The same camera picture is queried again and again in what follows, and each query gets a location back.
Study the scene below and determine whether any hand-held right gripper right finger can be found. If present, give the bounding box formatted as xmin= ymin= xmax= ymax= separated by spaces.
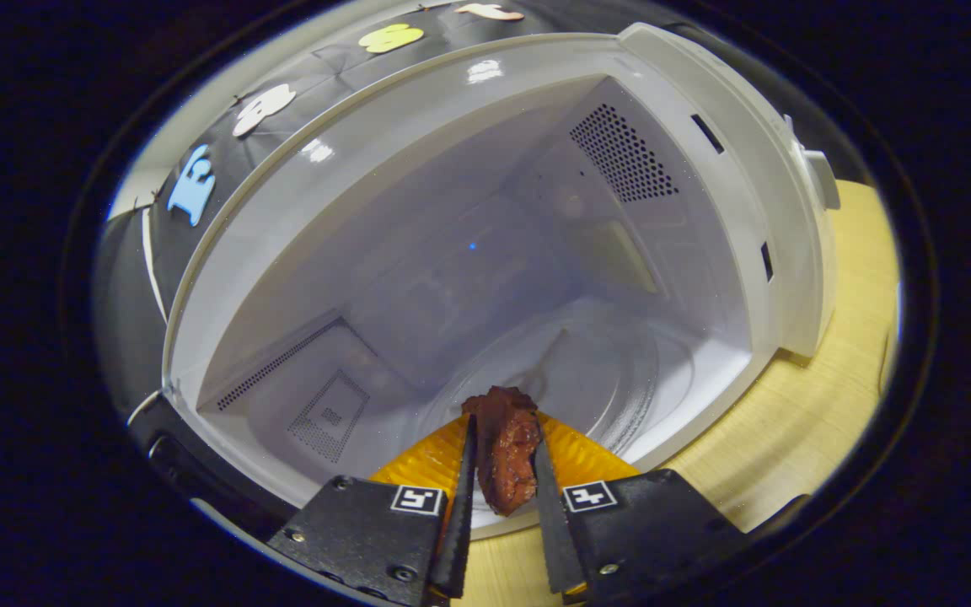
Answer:
xmin=532 ymin=411 xmax=748 ymax=604

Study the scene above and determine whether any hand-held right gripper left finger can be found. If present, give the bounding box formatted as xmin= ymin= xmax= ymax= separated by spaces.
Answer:
xmin=266 ymin=413 xmax=480 ymax=607

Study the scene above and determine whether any brown meat piece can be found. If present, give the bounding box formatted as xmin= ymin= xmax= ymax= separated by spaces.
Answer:
xmin=462 ymin=386 xmax=544 ymax=517

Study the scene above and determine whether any white microwave oven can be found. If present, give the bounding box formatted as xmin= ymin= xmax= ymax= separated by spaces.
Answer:
xmin=127 ymin=23 xmax=842 ymax=540

